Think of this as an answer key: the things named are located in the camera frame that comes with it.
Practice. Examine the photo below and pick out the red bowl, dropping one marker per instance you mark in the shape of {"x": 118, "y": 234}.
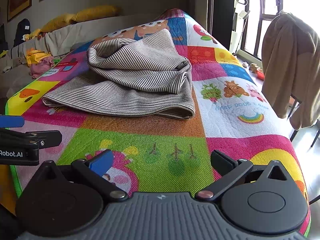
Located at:
{"x": 260, "y": 74}

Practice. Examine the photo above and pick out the yellow plush toy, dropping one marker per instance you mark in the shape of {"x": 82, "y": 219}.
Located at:
{"x": 32, "y": 34}

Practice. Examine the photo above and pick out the beige cloth on chair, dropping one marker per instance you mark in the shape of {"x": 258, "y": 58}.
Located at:
{"x": 290, "y": 67}

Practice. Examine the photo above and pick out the beige sofa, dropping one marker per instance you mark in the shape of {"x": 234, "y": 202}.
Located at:
{"x": 60, "y": 37}

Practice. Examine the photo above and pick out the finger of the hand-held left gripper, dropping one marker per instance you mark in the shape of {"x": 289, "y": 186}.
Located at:
{"x": 11, "y": 121}
{"x": 48, "y": 138}

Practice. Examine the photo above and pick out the white upright vacuum cleaner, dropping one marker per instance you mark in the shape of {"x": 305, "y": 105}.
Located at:
{"x": 237, "y": 27}

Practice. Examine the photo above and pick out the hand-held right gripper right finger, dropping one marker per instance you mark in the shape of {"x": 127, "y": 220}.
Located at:
{"x": 221, "y": 163}

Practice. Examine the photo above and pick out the colourful cartoon printed mat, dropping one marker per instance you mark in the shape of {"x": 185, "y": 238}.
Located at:
{"x": 155, "y": 135}

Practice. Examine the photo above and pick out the black window frame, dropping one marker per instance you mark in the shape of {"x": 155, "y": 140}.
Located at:
{"x": 260, "y": 17}

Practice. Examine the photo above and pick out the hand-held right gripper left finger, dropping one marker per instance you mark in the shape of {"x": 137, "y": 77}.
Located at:
{"x": 102, "y": 165}

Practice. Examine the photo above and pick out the pink cloth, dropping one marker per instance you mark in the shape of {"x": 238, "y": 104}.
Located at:
{"x": 41, "y": 67}

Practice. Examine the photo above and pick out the black chair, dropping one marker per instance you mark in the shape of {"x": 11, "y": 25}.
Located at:
{"x": 297, "y": 120}

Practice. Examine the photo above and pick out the yellow pillow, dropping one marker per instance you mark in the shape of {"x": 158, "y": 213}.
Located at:
{"x": 96, "y": 12}
{"x": 57, "y": 22}

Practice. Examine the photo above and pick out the dark backpack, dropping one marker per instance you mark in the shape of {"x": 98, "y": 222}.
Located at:
{"x": 22, "y": 31}

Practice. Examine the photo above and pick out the striped grey garment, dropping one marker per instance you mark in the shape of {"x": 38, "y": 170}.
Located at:
{"x": 130, "y": 80}

